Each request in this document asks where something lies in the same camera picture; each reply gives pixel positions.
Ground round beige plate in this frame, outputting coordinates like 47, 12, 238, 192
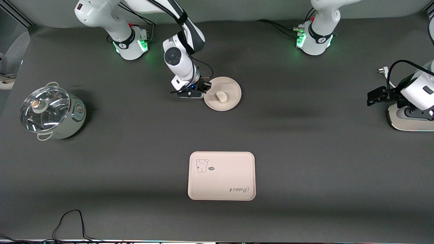
203, 77, 242, 112

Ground beige rectangular rabbit tray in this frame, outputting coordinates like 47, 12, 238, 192
188, 151, 256, 201

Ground cream white toaster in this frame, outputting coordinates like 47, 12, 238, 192
387, 103, 434, 132

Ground pale green electric pot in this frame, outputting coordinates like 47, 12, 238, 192
19, 81, 87, 141

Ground glass pot lid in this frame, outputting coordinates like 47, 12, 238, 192
19, 86, 71, 133

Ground white toaster power cable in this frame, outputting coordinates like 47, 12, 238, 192
377, 67, 397, 89

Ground black right arm base cables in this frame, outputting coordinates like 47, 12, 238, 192
127, 5, 160, 43

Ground black arm base cables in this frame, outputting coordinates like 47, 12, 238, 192
256, 7, 317, 38
127, 5, 160, 43

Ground black left arm base cables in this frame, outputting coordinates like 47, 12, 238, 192
256, 7, 317, 38

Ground thin black floor cable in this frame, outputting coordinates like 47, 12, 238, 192
0, 209, 126, 243

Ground black frame rail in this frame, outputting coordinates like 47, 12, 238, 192
6, 2, 35, 27

